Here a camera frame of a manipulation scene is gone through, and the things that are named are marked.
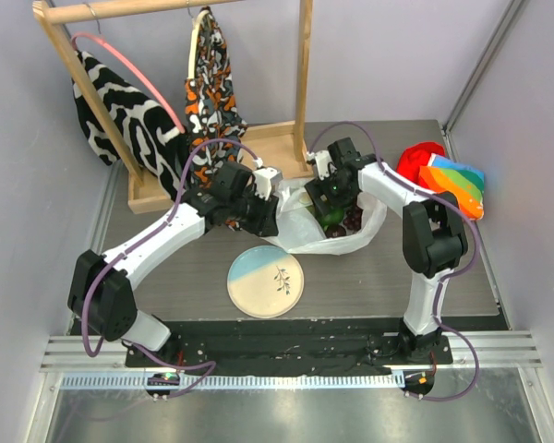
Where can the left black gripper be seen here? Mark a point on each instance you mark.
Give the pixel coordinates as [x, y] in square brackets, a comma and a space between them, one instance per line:
[265, 223]

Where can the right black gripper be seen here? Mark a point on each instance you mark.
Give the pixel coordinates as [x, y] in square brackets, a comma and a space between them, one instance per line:
[323, 203]

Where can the white plastic bag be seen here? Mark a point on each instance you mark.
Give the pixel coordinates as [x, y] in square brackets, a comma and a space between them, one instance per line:
[300, 232]

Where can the green fake fruit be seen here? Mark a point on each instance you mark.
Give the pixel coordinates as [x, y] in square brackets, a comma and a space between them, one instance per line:
[332, 218]

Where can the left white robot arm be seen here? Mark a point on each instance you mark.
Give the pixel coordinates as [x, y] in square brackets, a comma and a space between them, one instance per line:
[103, 285]

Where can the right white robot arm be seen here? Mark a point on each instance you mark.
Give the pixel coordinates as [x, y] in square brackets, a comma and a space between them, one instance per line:
[434, 240]

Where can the dark red fake grapes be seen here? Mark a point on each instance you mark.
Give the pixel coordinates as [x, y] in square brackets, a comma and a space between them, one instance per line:
[352, 220]

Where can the dark brown fake fruit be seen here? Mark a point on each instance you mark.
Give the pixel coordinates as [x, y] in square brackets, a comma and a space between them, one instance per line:
[335, 231]

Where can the blue cream ceramic plate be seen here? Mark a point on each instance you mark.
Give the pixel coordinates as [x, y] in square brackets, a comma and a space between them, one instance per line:
[265, 282]

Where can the wooden clothes rack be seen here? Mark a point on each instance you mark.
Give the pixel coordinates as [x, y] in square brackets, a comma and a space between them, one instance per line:
[281, 144]

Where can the red white cloth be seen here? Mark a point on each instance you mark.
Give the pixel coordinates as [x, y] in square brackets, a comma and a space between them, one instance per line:
[415, 157]

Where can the rainbow striped cloth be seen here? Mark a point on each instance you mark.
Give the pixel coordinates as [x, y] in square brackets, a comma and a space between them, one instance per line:
[467, 183]

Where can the orange grey camouflage cloth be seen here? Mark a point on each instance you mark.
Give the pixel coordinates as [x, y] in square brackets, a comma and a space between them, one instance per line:
[211, 110]

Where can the black white zebra cloth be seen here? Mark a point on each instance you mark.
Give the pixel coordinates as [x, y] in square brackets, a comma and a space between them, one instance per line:
[145, 126]

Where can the cream clothes hanger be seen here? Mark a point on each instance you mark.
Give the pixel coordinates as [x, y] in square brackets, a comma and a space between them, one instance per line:
[204, 12]

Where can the pink clothes hanger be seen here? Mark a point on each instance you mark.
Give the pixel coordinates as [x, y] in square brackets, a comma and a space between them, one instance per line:
[134, 70]

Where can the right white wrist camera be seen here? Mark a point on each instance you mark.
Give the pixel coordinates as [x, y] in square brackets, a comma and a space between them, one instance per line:
[321, 163]

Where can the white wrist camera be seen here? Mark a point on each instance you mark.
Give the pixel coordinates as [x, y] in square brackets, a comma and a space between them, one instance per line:
[321, 163]
[265, 179]

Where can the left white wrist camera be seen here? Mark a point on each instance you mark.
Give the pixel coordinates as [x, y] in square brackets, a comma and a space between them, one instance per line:
[265, 179]

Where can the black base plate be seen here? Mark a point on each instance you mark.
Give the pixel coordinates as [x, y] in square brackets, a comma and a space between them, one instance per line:
[327, 346]

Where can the white slotted cable duct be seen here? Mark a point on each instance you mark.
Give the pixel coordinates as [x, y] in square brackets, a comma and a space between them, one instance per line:
[152, 381]

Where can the aluminium rail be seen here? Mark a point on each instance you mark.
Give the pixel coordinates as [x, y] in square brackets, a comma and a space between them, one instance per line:
[486, 349]

